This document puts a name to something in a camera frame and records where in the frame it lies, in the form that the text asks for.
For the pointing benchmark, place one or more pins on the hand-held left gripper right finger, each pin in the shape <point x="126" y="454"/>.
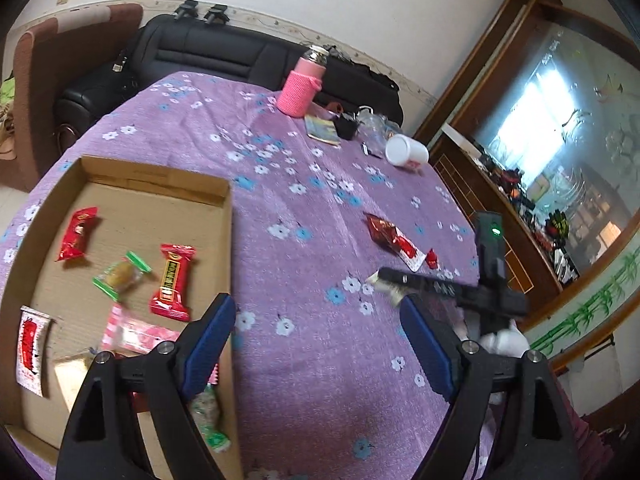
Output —
<point x="425" y="345"/>

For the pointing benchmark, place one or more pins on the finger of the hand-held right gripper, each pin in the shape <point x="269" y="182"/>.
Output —
<point x="420" y="282"/>

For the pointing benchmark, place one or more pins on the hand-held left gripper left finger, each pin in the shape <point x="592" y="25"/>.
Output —
<point x="210" y="342"/>

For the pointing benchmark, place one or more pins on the golden foil snack packet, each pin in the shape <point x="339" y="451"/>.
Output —
<point x="382" y="287"/>

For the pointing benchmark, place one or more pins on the green white snack packet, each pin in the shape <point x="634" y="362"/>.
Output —
<point x="210" y="417"/>

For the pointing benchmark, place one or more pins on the pink checked snack packet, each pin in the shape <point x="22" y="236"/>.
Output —
<point x="135" y="332"/>

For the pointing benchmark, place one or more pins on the cardboard box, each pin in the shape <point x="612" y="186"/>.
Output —
<point x="125" y="220"/>

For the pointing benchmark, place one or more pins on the person's right hand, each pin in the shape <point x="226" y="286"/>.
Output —
<point x="507" y="344"/>

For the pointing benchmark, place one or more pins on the small red candy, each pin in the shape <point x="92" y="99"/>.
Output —
<point x="432" y="260"/>

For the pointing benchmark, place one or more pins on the red white snack packet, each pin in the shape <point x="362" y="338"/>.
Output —
<point x="409" y="254"/>

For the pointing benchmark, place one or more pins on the dark red snack packet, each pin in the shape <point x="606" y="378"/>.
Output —
<point x="381" y="230"/>

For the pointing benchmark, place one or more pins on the red gold-label snack packet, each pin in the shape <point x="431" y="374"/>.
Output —
<point x="172" y="282"/>

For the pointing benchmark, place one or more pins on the green-ended clear snack packet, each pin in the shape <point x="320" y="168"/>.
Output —
<point x="122" y="276"/>

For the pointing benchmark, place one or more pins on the purple floral tablecloth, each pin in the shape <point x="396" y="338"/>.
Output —
<point x="310" y="240"/>

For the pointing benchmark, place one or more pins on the white cup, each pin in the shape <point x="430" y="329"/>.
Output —
<point x="404" y="150"/>

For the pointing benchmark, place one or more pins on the tan snack packet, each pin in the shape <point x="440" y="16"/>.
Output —
<point x="72" y="375"/>

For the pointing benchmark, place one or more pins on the wooden cabinet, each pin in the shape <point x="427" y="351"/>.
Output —
<point x="500" y="110"/>

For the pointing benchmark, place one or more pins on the large cabinet mirror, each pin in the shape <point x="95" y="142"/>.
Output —
<point x="570" y="125"/>

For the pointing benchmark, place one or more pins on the small black pouch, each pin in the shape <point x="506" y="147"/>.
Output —
<point x="346" y="126"/>

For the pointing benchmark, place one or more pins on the white red-label snack packet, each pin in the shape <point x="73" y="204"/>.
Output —
<point x="32" y="350"/>

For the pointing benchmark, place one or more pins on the colourful booklet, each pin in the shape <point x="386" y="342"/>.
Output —
<point x="322" y="130"/>

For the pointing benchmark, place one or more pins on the person's pink clothing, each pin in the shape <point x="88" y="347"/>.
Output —
<point x="590" y="435"/>

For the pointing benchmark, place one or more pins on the pink knit-sleeved bottle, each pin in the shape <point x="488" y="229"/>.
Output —
<point x="299" y="91"/>

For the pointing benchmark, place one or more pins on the black leather bag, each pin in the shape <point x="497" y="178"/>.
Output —
<point x="107" y="77"/>

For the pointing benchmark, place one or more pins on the black leather sofa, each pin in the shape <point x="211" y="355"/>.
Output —
<point x="215" y="55"/>

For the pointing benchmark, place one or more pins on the brown armchair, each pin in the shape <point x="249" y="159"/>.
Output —
<point x="35" y="85"/>

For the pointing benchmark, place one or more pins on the green cloth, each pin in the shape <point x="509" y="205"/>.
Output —
<point x="6" y="95"/>

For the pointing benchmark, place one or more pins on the black clamp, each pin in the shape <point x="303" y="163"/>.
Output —
<point x="185" y="9"/>
<point x="216" y="14"/>

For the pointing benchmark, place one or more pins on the green bamboo wall decoration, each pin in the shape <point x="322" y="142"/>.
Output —
<point x="595" y="305"/>

